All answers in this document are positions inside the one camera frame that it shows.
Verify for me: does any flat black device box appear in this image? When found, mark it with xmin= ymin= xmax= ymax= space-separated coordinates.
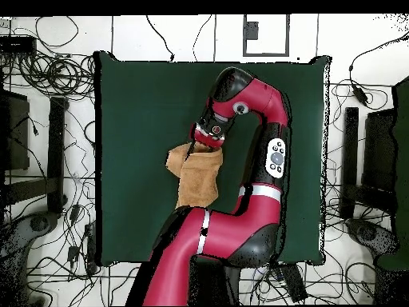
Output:
xmin=0 ymin=35 xmax=37 ymax=54

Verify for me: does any large black box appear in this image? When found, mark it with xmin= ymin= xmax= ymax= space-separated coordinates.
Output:
xmin=363 ymin=108 xmax=399 ymax=193
xmin=0 ymin=90 xmax=30 ymax=171

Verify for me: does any thick black cable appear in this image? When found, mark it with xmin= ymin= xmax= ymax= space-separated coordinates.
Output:
xmin=145 ymin=14 xmax=175 ymax=62

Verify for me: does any tan terry towel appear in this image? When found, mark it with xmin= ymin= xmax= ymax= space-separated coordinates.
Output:
xmin=165 ymin=140 xmax=224 ymax=209

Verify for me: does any black power adapter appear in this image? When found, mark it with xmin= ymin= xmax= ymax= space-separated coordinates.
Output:
xmin=351 ymin=83 xmax=369 ymax=106

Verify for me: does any dark stand base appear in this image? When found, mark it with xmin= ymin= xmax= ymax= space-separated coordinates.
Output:
xmin=346 ymin=218 xmax=399 ymax=257
xmin=0 ymin=210 xmax=59 ymax=257

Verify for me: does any dark grey square plate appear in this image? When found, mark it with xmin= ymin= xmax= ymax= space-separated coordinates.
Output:
xmin=245 ymin=21 xmax=259 ymax=41

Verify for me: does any dark green table cloth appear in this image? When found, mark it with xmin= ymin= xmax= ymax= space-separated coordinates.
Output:
xmin=93 ymin=50 xmax=332 ymax=266

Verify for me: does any black cable coil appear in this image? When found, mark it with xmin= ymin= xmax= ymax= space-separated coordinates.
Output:
xmin=18 ymin=52 xmax=97 ymax=97

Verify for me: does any thin black cable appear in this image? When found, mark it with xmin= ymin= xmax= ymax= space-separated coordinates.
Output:
xmin=192 ymin=14 xmax=212 ymax=62

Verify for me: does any black power strip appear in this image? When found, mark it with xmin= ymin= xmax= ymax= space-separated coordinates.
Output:
xmin=279 ymin=263 xmax=308 ymax=303

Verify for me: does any dark green draped cloth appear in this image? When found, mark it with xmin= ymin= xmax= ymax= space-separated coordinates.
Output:
xmin=376 ymin=76 xmax=409 ymax=271

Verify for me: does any long black bar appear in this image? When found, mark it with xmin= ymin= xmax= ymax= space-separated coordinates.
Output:
xmin=343 ymin=106 xmax=359 ymax=193
xmin=46 ymin=96 xmax=69 ymax=214

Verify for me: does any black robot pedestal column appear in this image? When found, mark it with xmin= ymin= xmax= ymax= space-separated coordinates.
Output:
xmin=188 ymin=255 xmax=240 ymax=306

